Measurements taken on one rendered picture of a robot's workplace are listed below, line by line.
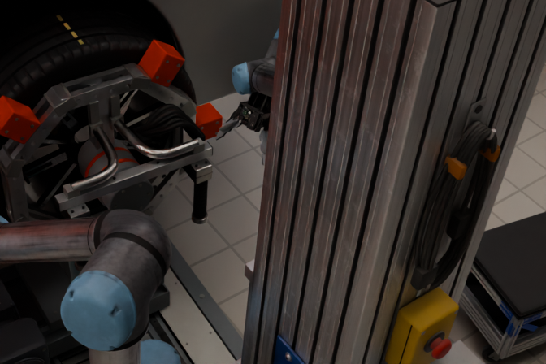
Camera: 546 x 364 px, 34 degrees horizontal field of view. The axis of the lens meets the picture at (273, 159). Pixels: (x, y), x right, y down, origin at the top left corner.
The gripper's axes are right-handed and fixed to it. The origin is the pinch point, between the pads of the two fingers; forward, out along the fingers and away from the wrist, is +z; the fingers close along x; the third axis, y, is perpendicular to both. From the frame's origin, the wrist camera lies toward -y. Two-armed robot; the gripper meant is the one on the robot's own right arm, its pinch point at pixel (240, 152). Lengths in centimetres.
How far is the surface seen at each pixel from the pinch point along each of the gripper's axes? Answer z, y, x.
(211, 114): -2.4, -12.8, -16.2
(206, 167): 4.5, 12.4, -3.0
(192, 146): 0.3, 15.8, -7.5
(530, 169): -9, -173, 71
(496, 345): 37, -75, 87
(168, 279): 67, -55, -21
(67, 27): -13, 20, -50
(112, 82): -6.3, 22.3, -31.5
